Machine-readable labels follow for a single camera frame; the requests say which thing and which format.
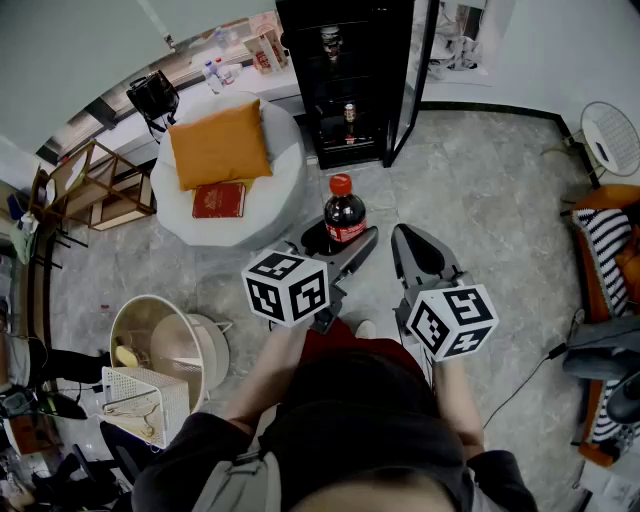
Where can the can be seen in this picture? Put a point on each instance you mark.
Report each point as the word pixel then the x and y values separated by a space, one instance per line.
pixel 350 113

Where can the grey clothing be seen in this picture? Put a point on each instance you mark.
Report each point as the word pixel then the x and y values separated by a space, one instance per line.
pixel 605 345

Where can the white paper sheets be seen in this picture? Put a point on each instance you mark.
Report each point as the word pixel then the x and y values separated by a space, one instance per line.
pixel 612 485

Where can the brown paper bag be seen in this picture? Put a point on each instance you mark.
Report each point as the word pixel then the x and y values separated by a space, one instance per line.
pixel 267 52

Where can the red hardcover book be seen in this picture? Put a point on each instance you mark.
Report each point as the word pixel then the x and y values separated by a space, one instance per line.
pixel 218 200

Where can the white perforated basket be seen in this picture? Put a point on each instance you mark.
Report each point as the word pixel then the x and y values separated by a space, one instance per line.
pixel 145 400

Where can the black white striped cushion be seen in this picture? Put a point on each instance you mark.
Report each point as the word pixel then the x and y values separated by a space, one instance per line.
pixel 605 240

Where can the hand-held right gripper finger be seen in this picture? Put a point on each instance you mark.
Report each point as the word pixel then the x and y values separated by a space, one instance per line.
pixel 427 255
pixel 401 260

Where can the clear bottle red cap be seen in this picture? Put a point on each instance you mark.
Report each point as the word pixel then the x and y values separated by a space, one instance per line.
pixel 230 73

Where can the black glass-door fridge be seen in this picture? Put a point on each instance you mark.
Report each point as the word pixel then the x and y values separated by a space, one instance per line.
pixel 345 75

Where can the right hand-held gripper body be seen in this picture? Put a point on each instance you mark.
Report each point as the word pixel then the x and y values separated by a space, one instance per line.
pixel 450 320

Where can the cola bottle red cap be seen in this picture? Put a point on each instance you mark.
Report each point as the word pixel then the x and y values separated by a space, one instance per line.
pixel 345 215

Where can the clear bottle blue cap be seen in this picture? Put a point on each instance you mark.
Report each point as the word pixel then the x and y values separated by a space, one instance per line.
pixel 212 80

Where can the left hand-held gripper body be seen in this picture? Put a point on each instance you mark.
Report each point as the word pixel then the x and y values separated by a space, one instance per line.
pixel 285 290

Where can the green cloth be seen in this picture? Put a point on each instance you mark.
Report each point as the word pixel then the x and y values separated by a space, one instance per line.
pixel 22 240

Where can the person's white shoe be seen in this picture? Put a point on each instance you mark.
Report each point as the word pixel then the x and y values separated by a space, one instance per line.
pixel 362 326

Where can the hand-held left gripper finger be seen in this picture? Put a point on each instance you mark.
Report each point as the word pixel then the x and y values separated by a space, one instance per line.
pixel 356 257
pixel 314 239

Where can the orange cushion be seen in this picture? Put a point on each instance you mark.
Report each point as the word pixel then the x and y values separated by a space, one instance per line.
pixel 220 145

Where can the person's red trousers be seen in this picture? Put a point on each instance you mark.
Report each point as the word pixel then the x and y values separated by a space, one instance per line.
pixel 360 350

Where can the white window bench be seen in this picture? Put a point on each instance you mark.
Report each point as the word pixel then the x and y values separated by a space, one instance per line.
pixel 125 135

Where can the person's black top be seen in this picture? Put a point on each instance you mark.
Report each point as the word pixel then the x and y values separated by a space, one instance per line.
pixel 360 425

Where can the wooden shelf rack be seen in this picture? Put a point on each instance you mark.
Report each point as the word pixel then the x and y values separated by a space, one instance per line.
pixel 100 195

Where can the person's right forearm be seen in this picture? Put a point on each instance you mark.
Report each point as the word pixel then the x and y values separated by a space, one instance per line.
pixel 457 400

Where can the person's left forearm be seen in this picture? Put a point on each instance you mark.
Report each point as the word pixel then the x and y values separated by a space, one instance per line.
pixel 270 370

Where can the black handbag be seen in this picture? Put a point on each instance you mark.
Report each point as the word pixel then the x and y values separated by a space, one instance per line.
pixel 152 97

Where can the white round pouf seat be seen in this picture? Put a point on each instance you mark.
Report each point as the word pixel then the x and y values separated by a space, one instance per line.
pixel 280 165

